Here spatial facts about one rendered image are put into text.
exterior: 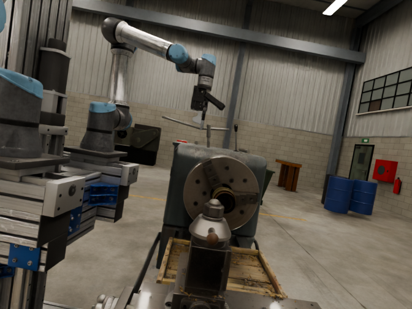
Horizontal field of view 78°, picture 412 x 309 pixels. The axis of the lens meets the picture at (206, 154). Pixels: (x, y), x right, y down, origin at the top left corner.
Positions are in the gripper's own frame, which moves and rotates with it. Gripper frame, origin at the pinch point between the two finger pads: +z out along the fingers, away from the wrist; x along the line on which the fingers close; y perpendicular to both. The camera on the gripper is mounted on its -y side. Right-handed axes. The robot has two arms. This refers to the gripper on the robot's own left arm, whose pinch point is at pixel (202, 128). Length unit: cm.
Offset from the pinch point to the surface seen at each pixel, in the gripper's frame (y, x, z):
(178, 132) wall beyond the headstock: 91, -977, -11
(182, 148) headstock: 7.7, 6.2, 11.0
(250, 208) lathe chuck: -24.9, 23.5, 30.2
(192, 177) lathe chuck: 0.9, 23.5, 21.4
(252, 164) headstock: -26.4, 7.7, 13.3
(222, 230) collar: -6, 83, 21
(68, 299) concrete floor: 75, -53, 135
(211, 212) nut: -4, 82, 18
